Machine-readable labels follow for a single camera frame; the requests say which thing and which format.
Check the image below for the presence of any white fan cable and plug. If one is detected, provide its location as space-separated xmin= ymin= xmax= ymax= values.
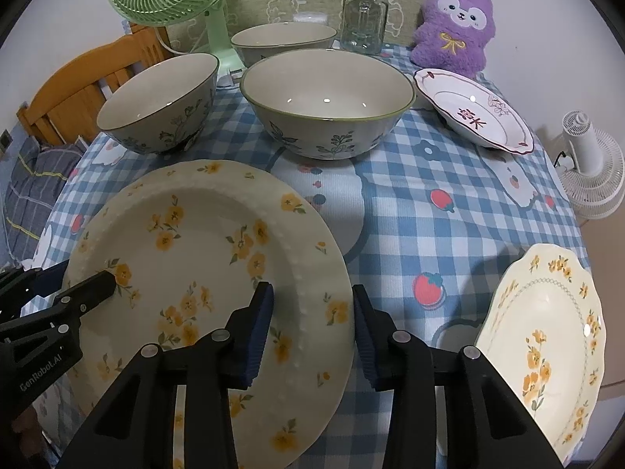
xmin=154 ymin=26 xmax=246 ymax=90

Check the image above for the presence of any cotton swab container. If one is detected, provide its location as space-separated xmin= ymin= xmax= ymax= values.
xmin=292 ymin=12 xmax=329 ymax=25

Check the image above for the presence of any floral ceramic bowl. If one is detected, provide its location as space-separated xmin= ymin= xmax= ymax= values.
xmin=231 ymin=22 xmax=338 ymax=67
xmin=239 ymin=49 xmax=415 ymax=161
xmin=96 ymin=53 xmax=219 ymax=155

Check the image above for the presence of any wooden bed headboard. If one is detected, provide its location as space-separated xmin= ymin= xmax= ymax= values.
xmin=17 ymin=23 xmax=171 ymax=145

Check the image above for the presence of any scalloped yellow flower plate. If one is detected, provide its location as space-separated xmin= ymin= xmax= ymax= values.
xmin=476 ymin=243 xmax=606 ymax=464

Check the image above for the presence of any round yellow flower plate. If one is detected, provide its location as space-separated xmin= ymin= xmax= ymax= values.
xmin=64 ymin=160 xmax=354 ymax=468

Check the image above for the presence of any glass jar black lid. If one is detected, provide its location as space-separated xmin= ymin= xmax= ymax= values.
xmin=339 ymin=0 xmax=389 ymax=55

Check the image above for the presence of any white red-trimmed plate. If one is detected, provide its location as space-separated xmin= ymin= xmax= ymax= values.
xmin=413 ymin=69 xmax=535 ymax=156

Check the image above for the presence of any wall power outlet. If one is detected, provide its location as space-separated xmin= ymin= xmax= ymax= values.
xmin=0 ymin=130 xmax=13 ymax=154

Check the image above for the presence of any purple plush bunny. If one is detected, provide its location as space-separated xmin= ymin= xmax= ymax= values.
xmin=410 ymin=0 xmax=496 ymax=79

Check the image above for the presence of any grey plaid pillow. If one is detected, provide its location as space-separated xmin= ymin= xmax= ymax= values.
xmin=1 ymin=136 xmax=86 ymax=261

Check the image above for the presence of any white standing fan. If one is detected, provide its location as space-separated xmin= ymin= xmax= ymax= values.
xmin=555 ymin=110 xmax=624 ymax=220

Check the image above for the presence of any blue checkered tablecloth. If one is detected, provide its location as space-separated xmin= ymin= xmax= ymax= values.
xmin=34 ymin=88 xmax=590 ymax=468

